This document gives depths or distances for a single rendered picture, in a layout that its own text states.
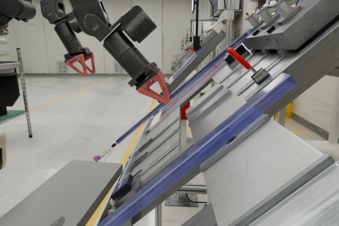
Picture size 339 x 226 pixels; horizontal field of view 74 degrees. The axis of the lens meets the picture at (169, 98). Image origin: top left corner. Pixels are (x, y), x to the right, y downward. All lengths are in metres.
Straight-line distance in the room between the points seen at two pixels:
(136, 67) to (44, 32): 10.33
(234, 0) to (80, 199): 1.67
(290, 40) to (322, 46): 0.06
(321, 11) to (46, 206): 0.90
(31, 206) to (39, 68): 10.25
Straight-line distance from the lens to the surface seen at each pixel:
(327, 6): 0.57
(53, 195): 0.92
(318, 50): 0.51
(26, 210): 0.89
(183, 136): 1.60
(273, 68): 0.56
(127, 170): 0.72
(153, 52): 9.32
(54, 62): 10.66
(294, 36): 0.54
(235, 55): 0.49
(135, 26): 0.53
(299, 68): 0.50
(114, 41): 0.54
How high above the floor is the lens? 1.09
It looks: 12 degrees down
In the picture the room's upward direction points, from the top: straight up
